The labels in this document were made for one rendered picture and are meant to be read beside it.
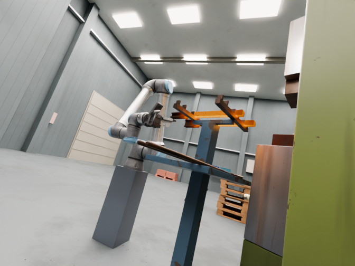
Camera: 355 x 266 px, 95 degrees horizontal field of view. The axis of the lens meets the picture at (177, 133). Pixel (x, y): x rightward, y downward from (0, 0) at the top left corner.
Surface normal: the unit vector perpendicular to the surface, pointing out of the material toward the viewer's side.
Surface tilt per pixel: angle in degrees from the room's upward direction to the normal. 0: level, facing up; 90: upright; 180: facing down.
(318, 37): 90
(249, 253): 90
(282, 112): 90
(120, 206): 90
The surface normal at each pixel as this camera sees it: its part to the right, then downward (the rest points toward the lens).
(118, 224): -0.29, -0.29
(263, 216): -0.67, -0.32
